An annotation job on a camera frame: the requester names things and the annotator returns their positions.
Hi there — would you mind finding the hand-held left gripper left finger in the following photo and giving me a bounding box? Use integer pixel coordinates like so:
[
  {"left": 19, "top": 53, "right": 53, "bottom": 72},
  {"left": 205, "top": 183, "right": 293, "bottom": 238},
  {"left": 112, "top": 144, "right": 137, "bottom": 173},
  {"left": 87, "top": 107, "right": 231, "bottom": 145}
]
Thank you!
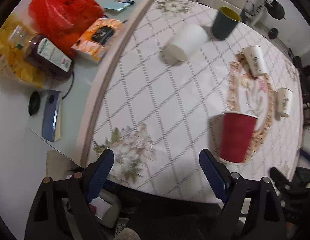
[{"left": 25, "top": 149, "right": 115, "bottom": 240}]

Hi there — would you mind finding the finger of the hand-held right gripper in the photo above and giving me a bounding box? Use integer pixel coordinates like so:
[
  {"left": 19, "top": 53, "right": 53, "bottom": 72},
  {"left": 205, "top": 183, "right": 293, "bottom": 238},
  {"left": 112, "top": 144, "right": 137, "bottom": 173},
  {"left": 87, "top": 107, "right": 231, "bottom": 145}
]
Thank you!
[
  {"left": 300, "top": 149, "right": 310, "bottom": 167},
  {"left": 269, "top": 167, "right": 297, "bottom": 193}
]

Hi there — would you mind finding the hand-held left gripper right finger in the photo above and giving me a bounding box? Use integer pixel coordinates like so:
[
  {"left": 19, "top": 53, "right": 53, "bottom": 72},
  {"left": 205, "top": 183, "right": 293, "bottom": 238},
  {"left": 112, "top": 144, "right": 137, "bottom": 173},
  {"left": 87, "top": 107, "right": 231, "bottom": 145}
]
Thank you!
[{"left": 199, "top": 149, "right": 288, "bottom": 240}]

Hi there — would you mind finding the red paper cup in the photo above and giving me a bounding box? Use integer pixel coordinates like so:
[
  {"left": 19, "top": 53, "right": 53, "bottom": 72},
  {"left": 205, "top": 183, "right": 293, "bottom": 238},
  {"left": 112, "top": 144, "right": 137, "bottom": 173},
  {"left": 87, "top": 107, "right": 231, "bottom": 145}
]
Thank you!
[{"left": 218, "top": 112, "right": 259, "bottom": 165}]

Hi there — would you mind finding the white printed paper cup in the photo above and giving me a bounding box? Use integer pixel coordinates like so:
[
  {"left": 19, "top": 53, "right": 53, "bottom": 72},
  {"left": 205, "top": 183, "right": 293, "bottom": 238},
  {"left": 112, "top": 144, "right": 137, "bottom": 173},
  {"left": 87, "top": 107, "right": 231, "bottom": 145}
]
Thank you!
[
  {"left": 242, "top": 45, "right": 268, "bottom": 77},
  {"left": 277, "top": 87, "right": 294, "bottom": 118}
]

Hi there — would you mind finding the large plain white paper cup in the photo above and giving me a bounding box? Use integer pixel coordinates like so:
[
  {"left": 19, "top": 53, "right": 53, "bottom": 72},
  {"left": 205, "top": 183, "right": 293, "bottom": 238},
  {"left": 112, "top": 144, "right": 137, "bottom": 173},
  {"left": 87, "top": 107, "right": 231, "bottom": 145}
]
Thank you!
[{"left": 161, "top": 24, "right": 210, "bottom": 62}]

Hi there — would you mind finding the green cup with yellow inside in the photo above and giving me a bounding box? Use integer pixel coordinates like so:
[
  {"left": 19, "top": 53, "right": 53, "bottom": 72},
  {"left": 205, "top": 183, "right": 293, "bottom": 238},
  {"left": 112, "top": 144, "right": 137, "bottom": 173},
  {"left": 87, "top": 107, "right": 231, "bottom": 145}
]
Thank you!
[{"left": 211, "top": 6, "right": 242, "bottom": 40}]

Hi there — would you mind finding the white storage box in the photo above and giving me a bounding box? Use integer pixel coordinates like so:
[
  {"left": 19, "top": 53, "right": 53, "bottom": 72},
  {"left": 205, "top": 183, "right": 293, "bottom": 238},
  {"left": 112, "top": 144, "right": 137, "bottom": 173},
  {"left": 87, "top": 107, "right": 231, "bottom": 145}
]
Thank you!
[{"left": 88, "top": 189, "right": 123, "bottom": 228}]

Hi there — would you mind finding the blue smartphone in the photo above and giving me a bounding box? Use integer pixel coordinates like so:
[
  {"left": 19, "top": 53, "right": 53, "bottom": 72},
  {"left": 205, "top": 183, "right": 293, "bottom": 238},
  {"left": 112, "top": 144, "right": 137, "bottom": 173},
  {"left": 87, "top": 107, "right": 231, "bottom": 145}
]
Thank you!
[{"left": 41, "top": 90, "right": 63, "bottom": 143}]

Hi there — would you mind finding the floral checked tablecloth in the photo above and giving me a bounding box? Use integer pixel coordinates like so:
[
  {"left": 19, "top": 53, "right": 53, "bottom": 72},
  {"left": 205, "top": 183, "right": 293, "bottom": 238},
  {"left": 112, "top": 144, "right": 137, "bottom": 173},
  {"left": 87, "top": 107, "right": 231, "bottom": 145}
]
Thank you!
[{"left": 80, "top": 0, "right": 305, "bottom": 204}]

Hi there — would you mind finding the black round cap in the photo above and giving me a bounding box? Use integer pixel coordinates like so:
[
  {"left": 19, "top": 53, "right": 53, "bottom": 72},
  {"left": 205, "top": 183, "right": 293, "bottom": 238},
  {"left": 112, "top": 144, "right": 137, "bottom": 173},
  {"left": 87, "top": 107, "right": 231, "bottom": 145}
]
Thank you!
[{"left": 28, "top": 91, "right": 42, "bottom": 117}]

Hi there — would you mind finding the dark jar with white label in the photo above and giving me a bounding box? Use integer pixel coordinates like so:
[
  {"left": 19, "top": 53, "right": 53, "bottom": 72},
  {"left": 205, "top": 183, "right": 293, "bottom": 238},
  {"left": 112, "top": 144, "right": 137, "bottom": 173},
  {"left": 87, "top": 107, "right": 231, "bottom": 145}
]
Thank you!
[{"left": 23, "top": 34, "right": 73, "bottom": 80}]

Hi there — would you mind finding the orange tissue box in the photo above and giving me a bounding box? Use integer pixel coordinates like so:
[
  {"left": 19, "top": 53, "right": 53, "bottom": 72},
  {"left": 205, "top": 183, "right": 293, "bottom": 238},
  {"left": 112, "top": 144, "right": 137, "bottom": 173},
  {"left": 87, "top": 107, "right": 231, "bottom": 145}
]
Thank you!
[{"left": 71, "top": 17, "right": 124, "bottom": 64}]

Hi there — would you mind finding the yellow snack bag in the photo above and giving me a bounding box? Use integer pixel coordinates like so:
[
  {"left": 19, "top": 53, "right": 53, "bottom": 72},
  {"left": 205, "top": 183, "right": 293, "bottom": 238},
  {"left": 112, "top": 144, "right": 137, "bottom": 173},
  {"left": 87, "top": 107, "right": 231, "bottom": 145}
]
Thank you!
[{"left": 0, "top": 12, "right": 49, "bottom": 89}]

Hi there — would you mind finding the red plastic bag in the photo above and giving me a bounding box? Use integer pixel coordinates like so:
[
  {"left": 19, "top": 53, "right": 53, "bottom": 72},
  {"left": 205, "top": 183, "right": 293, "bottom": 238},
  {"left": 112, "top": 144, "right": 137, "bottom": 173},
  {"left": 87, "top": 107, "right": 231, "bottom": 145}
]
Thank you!
[{"left": 28, "top": 0, "right": 105, "bottom": 58}]

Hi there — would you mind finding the teal notebook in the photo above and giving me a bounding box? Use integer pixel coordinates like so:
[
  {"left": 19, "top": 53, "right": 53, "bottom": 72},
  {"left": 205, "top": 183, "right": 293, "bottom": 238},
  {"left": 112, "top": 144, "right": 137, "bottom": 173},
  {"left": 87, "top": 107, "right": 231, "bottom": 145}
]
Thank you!
[{"left": 103, "top": 0, "right": 134, "bottom": 12}]

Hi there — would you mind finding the black cable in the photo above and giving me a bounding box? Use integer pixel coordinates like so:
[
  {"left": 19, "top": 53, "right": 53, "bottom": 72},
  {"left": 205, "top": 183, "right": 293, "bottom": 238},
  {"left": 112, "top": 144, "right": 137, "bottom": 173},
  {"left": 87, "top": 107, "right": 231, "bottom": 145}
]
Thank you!
[{"left": 60, "top": 70, "right": 75, "bottom": 99}]

